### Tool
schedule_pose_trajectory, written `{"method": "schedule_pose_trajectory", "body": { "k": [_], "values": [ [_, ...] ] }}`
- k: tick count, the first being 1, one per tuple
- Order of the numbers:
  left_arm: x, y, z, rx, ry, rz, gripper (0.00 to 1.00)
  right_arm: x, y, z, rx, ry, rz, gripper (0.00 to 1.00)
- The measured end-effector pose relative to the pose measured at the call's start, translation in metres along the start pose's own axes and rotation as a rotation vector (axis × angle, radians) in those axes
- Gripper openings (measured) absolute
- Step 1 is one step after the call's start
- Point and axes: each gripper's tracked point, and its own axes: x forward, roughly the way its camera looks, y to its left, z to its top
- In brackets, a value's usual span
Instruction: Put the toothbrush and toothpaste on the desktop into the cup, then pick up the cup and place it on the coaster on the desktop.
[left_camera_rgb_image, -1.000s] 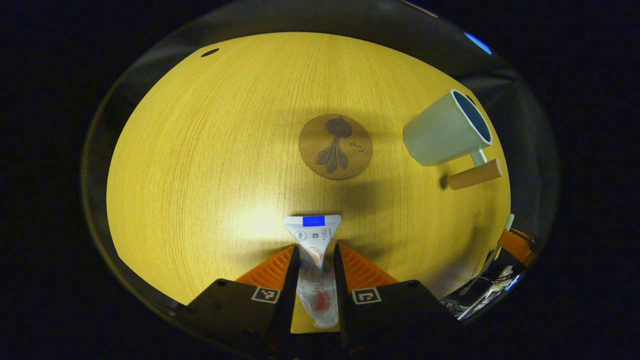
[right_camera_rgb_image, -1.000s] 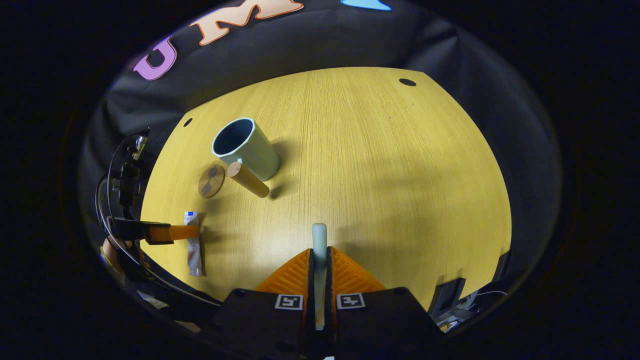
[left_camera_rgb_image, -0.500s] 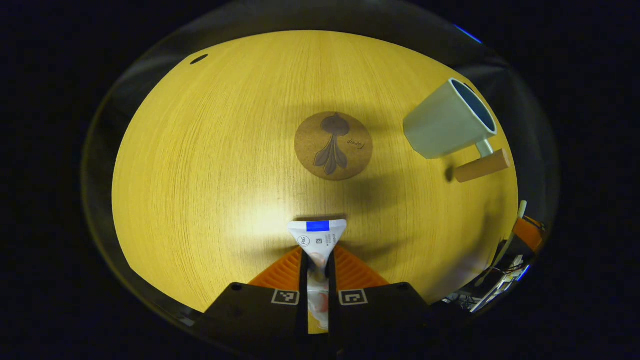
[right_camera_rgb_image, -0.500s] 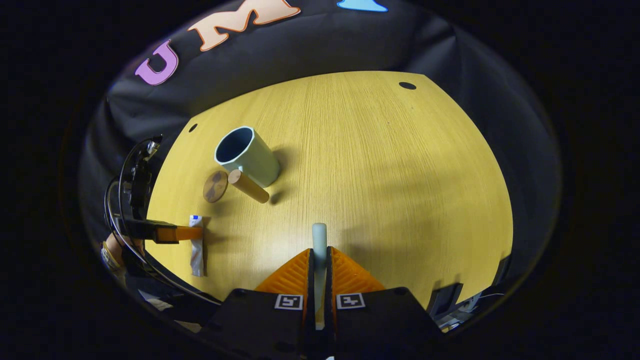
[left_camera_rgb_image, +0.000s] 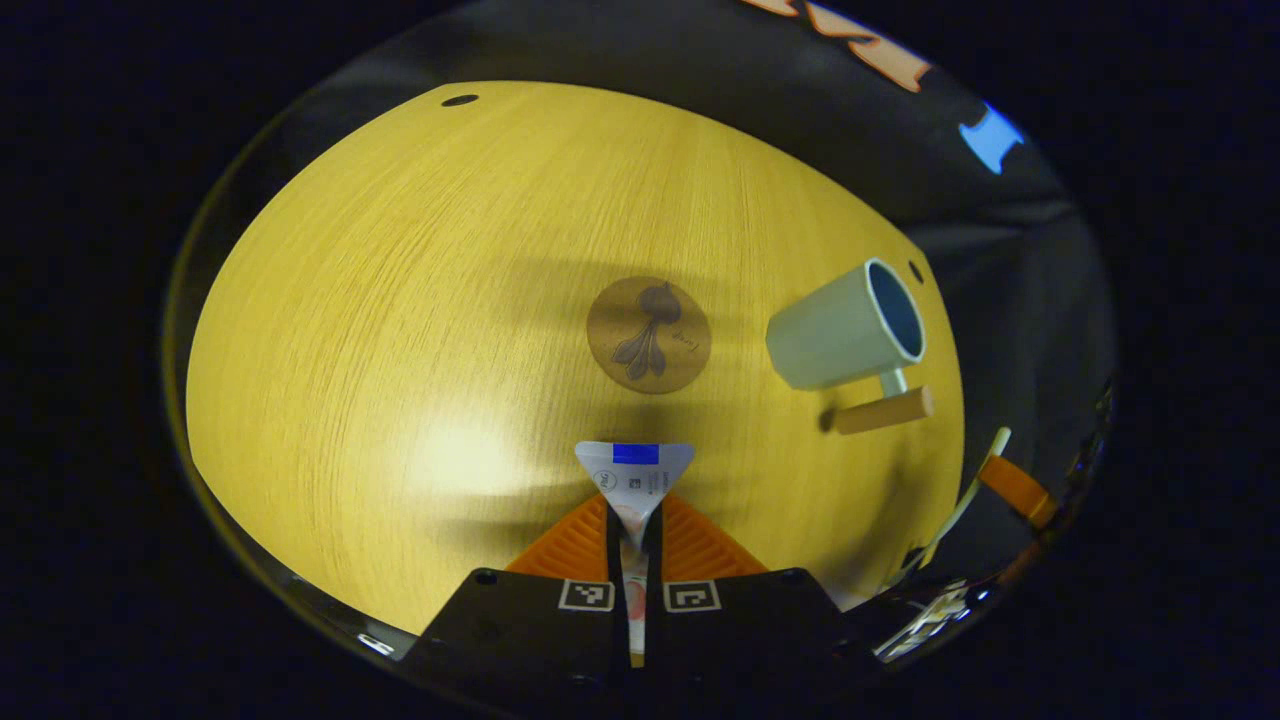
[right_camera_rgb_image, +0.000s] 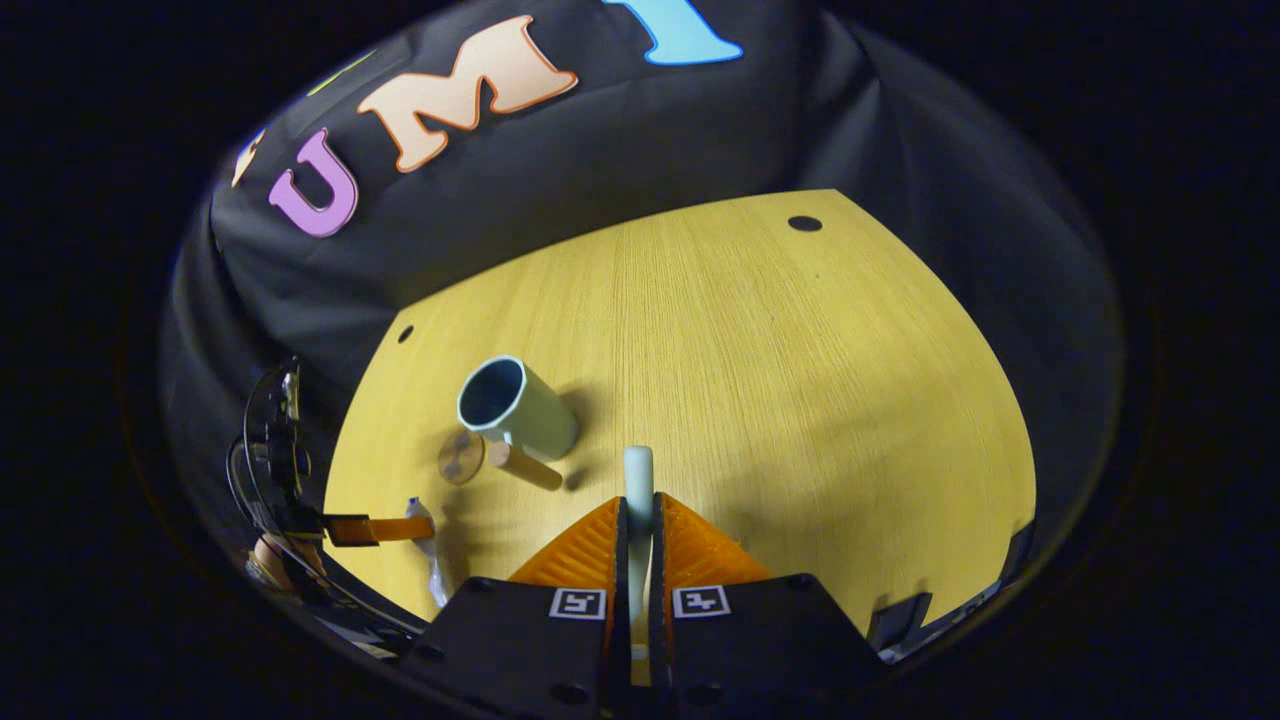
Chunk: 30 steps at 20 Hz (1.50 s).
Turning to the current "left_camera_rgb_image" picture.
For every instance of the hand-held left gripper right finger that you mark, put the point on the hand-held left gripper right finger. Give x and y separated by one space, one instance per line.
740 620

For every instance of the black backdrop cloth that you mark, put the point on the black backdrop cloth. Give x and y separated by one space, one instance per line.
620 45

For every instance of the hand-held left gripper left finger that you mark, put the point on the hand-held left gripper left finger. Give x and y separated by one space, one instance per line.
540 620

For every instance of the round brown coaster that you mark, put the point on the round brown coaster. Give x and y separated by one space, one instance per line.
650 335

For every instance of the white toothpaste tube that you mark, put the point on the white toothpaste tube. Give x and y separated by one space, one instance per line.
635 475

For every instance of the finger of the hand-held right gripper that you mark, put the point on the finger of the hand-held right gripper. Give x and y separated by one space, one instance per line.
1020 490

